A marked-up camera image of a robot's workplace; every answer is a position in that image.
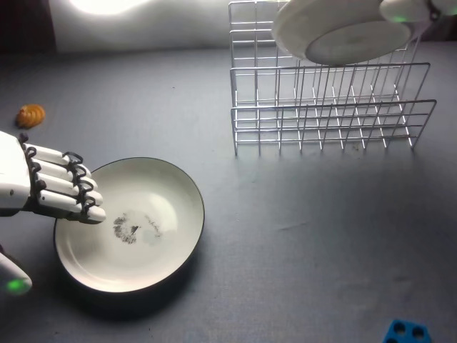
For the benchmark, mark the white plate with dark rim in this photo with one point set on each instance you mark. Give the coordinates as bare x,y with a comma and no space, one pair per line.
296,28
143,193

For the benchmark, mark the orange spiral toy pastry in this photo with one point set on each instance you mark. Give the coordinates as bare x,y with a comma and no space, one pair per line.
31,116

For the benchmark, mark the white backdrop sheet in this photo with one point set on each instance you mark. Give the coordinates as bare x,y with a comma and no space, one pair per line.
143,25

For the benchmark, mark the blue pentagon block with holes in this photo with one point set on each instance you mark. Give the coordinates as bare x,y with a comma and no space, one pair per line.
390,336

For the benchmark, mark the grey table cloth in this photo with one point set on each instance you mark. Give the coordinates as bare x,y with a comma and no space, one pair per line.
285,250

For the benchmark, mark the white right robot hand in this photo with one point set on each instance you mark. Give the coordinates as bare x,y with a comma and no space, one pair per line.
14,178

